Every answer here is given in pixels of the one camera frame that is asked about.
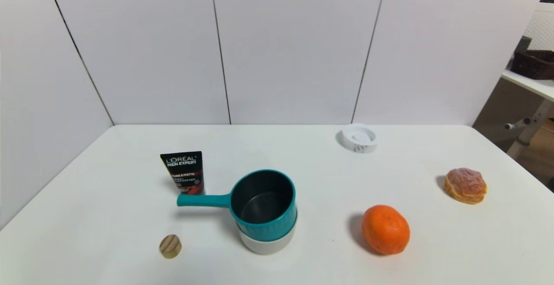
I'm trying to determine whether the glazed brown doughnut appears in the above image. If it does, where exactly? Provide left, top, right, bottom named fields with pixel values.
left=444, top=168, right=488, bottom=204

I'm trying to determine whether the teal saucepan with handle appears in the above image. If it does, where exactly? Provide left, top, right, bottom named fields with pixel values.
left=177, top=169, right=298, bottom=242

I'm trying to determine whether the beige ceramic bowl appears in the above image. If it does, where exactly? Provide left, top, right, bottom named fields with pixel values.
left=238, top=222, right=297, bottom=256

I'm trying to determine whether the small wooden cylinder block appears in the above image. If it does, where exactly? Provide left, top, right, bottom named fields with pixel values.
left=159, top=234, right=182, bottom=259

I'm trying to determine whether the white side table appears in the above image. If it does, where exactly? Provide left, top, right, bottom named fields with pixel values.
left=501, top=69, right=554, bottom=160

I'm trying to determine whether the orange fruit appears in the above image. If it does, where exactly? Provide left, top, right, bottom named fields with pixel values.
left=361, top=205, right=411, bottom=256

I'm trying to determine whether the dark wicker basket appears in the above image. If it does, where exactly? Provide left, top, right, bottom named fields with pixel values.
left=511, top=50, right=554, bottom=80

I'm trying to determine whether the table crank handle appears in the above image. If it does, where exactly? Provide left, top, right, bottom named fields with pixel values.
left=505, top=117, right=532, bottom=130

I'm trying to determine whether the black face wash tube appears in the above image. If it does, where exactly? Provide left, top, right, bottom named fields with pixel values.
left=160, top=151, right=204, bottom=195

